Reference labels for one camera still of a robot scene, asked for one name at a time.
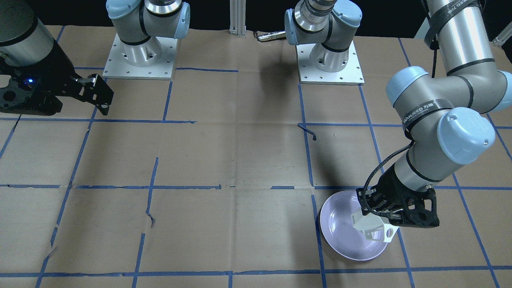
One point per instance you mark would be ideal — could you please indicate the white angular mug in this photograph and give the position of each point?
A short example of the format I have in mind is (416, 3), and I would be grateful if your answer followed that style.
(373, 227)

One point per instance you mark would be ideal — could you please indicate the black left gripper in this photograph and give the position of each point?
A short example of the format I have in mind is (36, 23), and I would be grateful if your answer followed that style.
(388, 188)

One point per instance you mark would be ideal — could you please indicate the aluminium frame post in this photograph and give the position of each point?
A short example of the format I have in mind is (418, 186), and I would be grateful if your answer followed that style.
(237, 13)

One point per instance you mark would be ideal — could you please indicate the silver cable connector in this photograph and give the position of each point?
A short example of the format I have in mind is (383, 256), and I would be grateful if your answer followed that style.
(267, 37)

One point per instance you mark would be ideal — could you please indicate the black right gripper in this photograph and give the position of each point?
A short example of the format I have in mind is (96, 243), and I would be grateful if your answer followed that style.
(60, 68)

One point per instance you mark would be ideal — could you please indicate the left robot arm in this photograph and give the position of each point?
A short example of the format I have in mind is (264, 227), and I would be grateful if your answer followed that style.
(443, 117)

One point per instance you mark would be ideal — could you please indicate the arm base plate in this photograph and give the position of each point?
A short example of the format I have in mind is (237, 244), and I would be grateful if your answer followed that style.
(153, 60)
(317, 65)

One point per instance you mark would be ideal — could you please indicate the lavender plate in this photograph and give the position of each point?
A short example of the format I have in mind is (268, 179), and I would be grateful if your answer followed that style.
(336, 224)

